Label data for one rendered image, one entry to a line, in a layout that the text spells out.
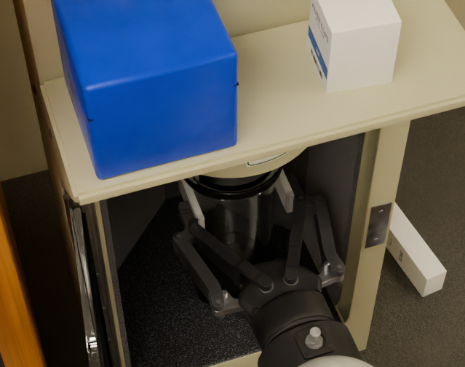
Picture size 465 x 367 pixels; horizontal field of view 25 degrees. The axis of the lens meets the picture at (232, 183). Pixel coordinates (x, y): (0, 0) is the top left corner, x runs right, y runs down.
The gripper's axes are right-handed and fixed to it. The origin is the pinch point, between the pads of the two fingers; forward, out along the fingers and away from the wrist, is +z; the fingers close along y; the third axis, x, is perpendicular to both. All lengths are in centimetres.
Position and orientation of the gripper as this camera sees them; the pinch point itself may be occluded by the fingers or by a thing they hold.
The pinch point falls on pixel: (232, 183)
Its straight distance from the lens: 111.4
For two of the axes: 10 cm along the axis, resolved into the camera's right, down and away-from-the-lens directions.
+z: -3.2, -7.4, 5.9
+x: 0.0, 6.2, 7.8
